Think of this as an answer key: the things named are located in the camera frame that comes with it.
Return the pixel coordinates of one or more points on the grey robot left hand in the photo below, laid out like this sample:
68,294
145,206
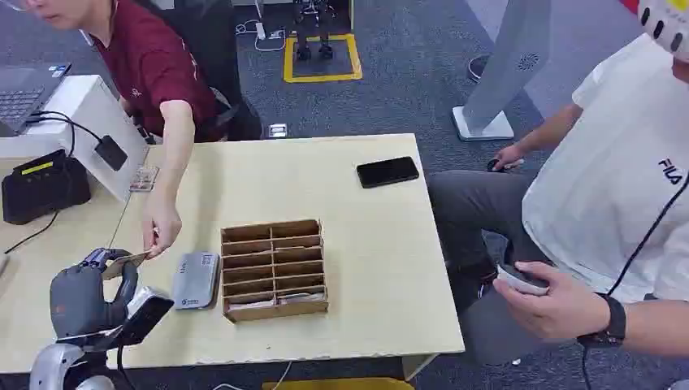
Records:
81,301

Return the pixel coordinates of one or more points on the person's left hand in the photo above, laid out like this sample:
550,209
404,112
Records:
160,223
560,307

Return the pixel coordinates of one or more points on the person's right hand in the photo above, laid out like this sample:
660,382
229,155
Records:
508,157

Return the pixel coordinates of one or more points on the small black controller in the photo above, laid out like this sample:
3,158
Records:
494,165

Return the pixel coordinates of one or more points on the white handheld controller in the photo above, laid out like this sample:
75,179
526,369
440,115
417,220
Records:
519,281

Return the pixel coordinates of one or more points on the brown card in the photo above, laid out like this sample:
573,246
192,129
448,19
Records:
125,262

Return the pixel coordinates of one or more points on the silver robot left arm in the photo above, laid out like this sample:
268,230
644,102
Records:
51,368

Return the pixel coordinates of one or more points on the small stack of cards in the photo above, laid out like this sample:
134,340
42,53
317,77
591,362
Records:
145,178

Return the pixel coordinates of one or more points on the black wristwatch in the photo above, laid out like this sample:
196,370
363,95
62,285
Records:
611,323

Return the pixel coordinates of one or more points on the grey card case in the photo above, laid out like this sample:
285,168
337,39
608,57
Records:
196,281

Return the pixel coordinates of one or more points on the black power adapter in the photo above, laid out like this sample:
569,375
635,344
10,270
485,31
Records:
111,153

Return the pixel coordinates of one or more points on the dark shoe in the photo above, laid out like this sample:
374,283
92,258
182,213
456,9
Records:
477,67

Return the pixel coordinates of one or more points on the grey panel stand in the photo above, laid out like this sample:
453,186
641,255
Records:
506,59

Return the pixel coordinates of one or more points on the person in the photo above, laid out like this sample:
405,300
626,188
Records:
608,177
156,59

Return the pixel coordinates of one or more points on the black printer device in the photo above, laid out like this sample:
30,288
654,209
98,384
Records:
45,188

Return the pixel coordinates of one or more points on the black smartphone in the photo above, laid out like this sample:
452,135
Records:
387,172

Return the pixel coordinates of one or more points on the wooden card box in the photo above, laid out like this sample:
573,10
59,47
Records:
274,272

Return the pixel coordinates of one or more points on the white box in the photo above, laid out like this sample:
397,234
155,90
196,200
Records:
91,116

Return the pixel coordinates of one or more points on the cards in wooden box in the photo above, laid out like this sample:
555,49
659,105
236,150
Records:
280,301

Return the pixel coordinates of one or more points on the silver floor socket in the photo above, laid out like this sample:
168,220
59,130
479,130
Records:
278,130

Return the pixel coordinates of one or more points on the black office chair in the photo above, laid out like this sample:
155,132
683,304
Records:
220,64

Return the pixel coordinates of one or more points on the grey laptop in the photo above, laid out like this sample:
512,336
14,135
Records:
24,94

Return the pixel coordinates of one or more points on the white perforated helmet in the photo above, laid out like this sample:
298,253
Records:
665,24

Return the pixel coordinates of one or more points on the white power strip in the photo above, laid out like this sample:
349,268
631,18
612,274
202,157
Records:
260,30

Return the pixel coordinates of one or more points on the black robot legs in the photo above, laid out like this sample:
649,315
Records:
312,32

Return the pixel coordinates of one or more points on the yellow board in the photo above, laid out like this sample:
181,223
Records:
339,384

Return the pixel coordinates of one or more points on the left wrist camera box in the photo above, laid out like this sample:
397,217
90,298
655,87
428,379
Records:
144,312

